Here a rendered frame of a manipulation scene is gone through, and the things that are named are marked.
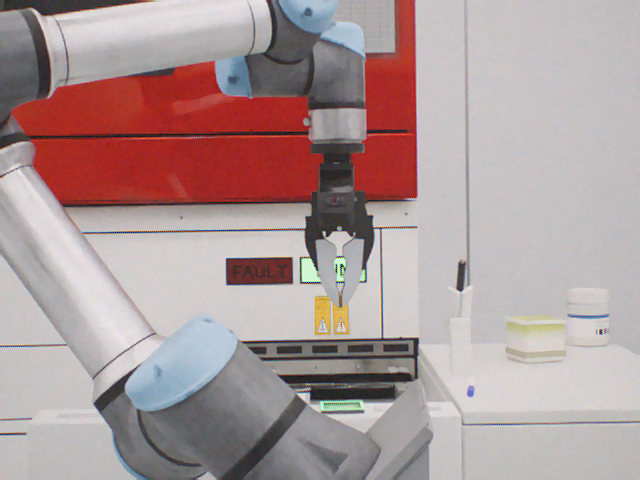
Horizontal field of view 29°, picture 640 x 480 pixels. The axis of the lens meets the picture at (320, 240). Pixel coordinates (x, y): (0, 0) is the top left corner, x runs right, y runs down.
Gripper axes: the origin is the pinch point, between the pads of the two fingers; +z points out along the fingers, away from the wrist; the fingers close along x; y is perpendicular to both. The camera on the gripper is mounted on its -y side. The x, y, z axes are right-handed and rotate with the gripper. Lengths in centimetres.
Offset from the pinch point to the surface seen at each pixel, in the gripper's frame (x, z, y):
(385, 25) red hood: -10, -41, 53
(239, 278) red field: 16, 2, 58
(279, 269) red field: 9, 1, 58
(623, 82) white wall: -90, -41, 207
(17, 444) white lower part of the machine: 56, 31, 58
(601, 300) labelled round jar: -46, 7, 51
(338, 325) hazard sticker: -1, 11, 58
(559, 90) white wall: -72, -39, 207
